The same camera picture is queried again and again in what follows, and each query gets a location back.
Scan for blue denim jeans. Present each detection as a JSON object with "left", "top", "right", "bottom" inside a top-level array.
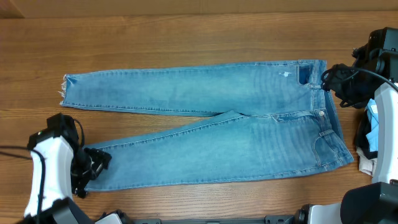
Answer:
[{"left": 61, "top": 60, "right": 353, "bottom": 191}]

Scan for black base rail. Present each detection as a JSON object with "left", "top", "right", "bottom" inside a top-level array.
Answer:
[{"left": 96, "top": 210, "right": 312, "bottom": 224}]

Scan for beige garment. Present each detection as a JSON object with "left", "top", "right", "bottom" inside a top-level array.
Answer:
[{"left": 356, "top": 147, "right": 377, "bottom": 177}]

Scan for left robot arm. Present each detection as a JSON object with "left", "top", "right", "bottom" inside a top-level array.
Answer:
[{"left": 21, "top": 113, "right": 112, "bottom": 224}]

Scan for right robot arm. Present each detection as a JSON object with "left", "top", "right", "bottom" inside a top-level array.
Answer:
[{"left": 285, "top": 27, "right": 397, "bottom": 223}]

